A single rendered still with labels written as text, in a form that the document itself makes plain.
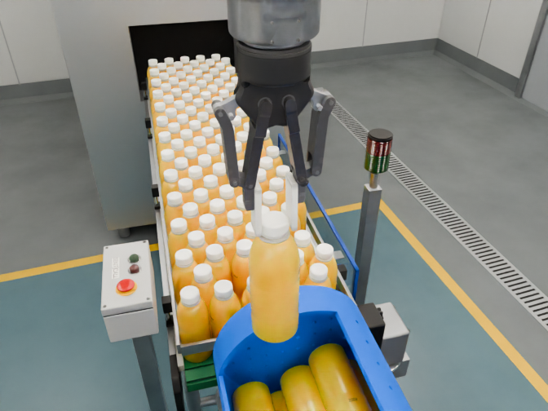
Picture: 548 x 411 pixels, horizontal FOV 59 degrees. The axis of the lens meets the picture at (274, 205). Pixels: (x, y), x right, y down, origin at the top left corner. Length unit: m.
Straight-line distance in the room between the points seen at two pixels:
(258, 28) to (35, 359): 2.20
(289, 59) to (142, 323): 0.73
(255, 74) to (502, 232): 2.82
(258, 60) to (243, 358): 0.60
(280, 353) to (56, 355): 1.67
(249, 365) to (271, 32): 0.65
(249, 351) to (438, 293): 1.86
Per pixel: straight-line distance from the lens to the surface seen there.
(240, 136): 1.59
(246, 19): 0.47
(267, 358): 0.95
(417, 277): 2.74
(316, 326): 0.92
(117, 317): 1.05
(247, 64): 0.49
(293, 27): 0.47
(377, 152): 1.26
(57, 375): 2.42
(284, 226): 0.60
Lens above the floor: 1.82
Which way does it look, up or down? 35 degrees down
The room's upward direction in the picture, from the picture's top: straight up
